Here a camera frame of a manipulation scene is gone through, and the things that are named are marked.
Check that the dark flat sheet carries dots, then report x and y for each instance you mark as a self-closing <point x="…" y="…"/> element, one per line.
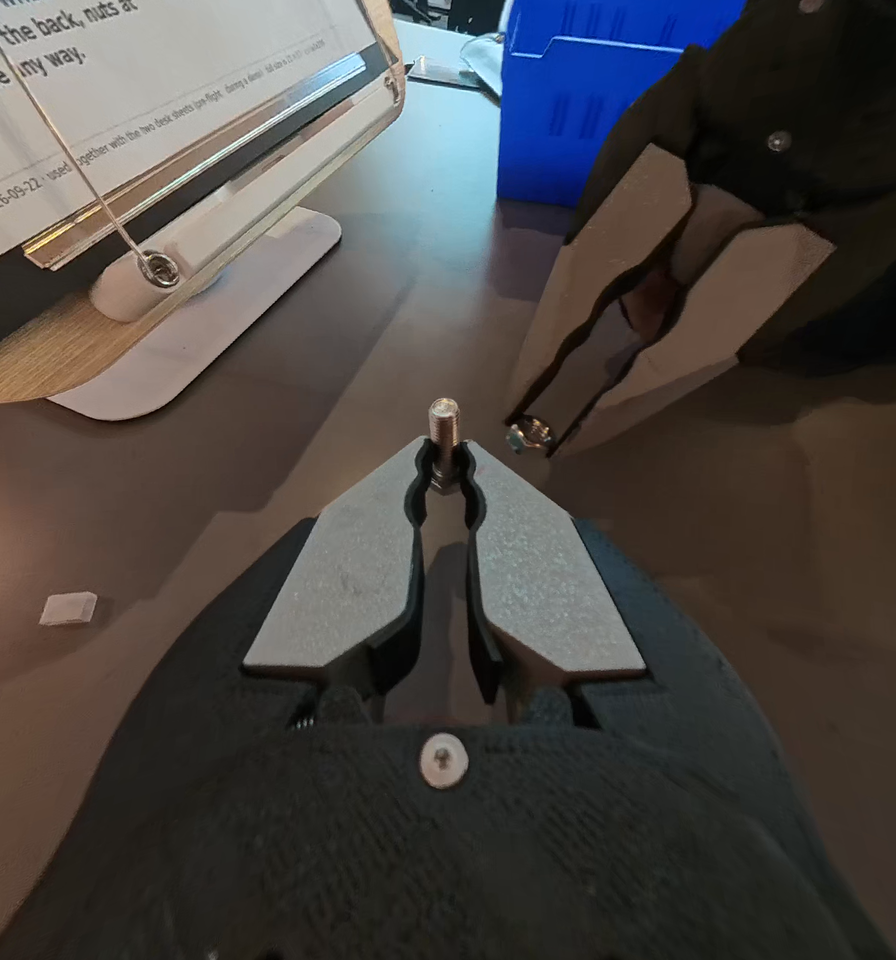
<point x="433" y="73"/>

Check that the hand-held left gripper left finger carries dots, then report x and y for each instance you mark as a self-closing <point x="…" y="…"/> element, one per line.
<point x="350" y="577"/>

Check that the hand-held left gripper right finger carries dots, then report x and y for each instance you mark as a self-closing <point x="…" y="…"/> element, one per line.
<point x="545" y="577"/>

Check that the steel hex bolt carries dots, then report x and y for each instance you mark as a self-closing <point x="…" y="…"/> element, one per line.
<point x="442" y="435"/>

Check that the clear acrylic ledge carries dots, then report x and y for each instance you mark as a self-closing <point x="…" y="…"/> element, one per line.
<point x="57" y="251"/>

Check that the white stand ledge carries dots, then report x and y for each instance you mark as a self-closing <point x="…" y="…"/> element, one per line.
<point x="117" y="296"/>

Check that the small white block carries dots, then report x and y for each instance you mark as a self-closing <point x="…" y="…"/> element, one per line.
<point x="69" y="607"/>

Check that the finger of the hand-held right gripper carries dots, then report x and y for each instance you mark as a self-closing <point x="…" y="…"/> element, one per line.
<point x="613" y="232"/>
<point x="748" y="300"/>

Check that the blue plastic bin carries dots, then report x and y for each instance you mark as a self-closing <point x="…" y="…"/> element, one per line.
<point x="553" y="150"/>

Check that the black backing sheet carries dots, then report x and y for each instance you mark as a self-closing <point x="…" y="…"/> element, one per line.
<point x="12" y="307"/>

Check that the printed instruction sheet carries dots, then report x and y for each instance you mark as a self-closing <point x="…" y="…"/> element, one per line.
<point x="192" y="90"/>

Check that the white stand base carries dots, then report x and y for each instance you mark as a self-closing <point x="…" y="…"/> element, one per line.
<point x="230" y="322"/>

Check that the steel hex nut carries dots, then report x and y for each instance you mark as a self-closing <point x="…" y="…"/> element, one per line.
<point x="523" y="442"/>

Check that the clear plastic bag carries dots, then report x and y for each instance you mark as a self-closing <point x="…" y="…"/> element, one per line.
<point x="481" y="67"/>

